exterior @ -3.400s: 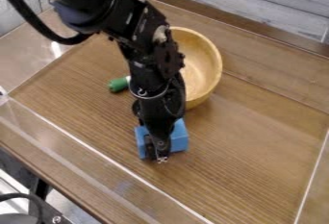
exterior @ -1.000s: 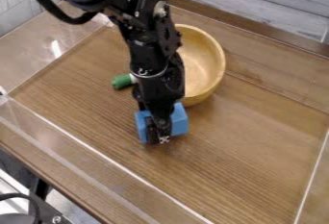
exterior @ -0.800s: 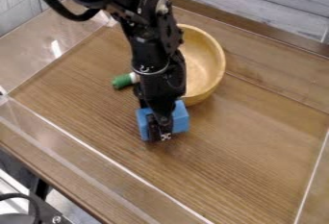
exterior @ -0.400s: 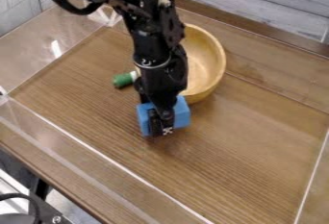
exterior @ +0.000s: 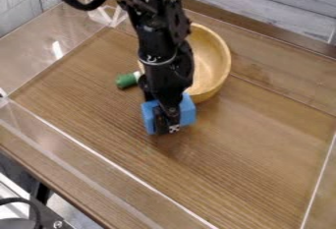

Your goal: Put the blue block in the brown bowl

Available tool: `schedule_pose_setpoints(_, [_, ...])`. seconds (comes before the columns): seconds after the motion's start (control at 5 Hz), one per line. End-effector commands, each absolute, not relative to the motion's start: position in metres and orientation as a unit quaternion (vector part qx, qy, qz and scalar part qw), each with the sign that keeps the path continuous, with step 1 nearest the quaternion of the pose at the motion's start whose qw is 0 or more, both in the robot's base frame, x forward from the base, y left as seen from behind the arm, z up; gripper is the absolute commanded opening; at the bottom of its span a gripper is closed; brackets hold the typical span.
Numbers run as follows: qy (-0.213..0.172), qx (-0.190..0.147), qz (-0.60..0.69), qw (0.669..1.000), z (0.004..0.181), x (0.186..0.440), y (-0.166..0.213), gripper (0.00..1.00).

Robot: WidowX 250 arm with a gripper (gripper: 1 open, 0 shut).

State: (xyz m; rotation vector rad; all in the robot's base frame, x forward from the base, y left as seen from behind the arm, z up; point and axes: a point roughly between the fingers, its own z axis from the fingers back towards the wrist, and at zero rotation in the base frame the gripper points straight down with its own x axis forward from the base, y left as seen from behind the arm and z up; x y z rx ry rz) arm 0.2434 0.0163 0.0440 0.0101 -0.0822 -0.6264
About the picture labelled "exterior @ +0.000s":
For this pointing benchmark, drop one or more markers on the small green cylinder toy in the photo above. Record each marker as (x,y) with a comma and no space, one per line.
(128,80)

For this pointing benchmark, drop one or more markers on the black metal base plate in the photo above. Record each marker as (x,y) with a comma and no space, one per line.
(47,219)

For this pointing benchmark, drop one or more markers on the blue foam block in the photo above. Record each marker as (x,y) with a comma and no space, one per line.
(188,112)

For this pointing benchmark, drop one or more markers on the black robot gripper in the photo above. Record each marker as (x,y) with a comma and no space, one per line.
(162,27)

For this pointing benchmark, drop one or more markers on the clear acrylic triangle bracket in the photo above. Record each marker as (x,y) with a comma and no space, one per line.
(108,15)

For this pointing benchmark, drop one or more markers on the light wooden bowl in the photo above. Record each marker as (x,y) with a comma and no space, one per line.
(212,63)

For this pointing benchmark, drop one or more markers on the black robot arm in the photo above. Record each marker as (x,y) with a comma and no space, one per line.
(166,55)

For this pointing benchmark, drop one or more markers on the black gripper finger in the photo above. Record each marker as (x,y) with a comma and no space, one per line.
(166,120)

